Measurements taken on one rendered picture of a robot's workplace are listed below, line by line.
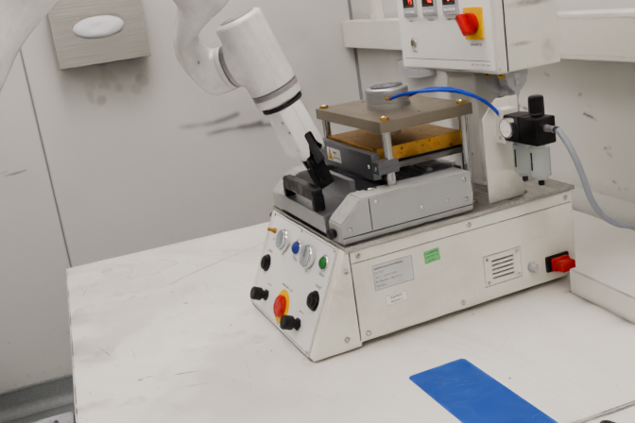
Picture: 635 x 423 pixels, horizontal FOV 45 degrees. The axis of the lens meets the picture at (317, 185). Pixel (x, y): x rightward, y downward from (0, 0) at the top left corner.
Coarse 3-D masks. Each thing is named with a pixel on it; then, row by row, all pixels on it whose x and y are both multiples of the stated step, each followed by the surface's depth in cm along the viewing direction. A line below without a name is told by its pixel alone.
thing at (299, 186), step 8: (288, 176) 140; (288, 184) 139; (296, 184) 135; (304, 184) 133; (312, 184) 132; (288, 192) 142; (296, 192) 136; (304, 192) 132; (312, 192) 129; (320, 192) 129; (312, 200) 129; (320, 200) 129; (320, 208) 129
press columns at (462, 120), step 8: (464, 120) 131; (328, 128) 148; (464, 128) 131; (384, 136) 126; (464, 136) 131; (384, 144) 126; (464, 144) 132; (384, 152) 127; (392, 152) 127; (464, 152) 132; (464, 160) 133; (464, 168) 133; (392, 176) 127; (472, 176) 134; (392, 184) 127; (472, 184) 134; (472, 192) 134; (472, 200) 134
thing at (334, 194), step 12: (336, 180) 136; (348, 180) 131; (324, 192) 141; (336, 192) 137; (348, 192) 132; (288, 204) 142; (300, 204) 135; (336, 204) 132; (300, 216) 137; (312, 216) 131; (324, 216) 126; (324, 228) 127
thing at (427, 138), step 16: (416, 128) 141; (432, 128) 139; (448, 128) 137; (352, 144) 137; (368, 144) 133; (400, 144) 130; (416, 144) 131; (432, 144) 133; (448, 144) 134; (400, 160) 131; (416, 160) 132
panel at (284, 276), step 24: (312, 240) 133; (288, 264) 139; (312, 264) 131; (264, 288) 147; (288, 288) 137; (312, 288) 129; (264, 312) 145; (288, 312) 135; (312, 312) 127; (288, 336) 133; (312, 336) 125
